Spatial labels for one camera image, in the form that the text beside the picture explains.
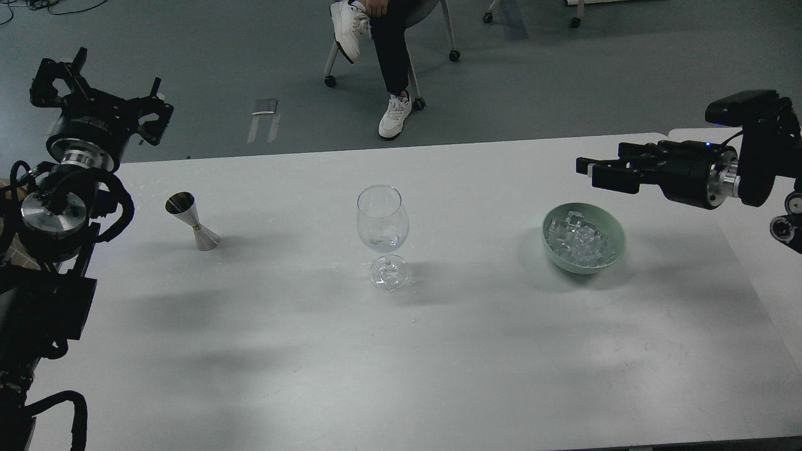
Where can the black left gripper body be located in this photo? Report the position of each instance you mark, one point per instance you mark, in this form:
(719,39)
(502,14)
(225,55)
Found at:
(95,129)

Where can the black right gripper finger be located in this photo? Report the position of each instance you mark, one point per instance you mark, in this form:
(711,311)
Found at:
(630,157)
(622,179)

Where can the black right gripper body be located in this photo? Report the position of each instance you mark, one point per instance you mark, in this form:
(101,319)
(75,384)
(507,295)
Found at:
(697,173)

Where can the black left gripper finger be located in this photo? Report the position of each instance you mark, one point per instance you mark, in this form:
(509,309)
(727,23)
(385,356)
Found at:
(153,115)
(60,84)

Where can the steel cocktail jigger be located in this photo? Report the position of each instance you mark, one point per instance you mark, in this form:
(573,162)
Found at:
(183,206)

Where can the clear ice cubes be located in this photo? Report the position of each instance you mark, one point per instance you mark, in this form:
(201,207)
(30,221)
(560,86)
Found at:
(576,240)

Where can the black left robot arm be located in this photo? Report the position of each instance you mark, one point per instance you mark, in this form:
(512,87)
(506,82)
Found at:
(53,216)

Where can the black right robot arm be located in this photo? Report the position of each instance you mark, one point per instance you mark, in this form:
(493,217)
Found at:
(770,148)

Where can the clear wine glass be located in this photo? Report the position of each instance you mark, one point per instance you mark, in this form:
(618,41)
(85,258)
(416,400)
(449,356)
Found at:
(383,226)

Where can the green bowl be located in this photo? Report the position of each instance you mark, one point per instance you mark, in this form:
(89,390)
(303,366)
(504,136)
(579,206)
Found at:
(601,218)

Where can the seated person in black trousers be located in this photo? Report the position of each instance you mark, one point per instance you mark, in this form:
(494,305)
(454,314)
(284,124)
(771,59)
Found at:
(386,21)

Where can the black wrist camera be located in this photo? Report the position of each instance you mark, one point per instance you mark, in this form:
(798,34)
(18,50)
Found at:
(738,109)

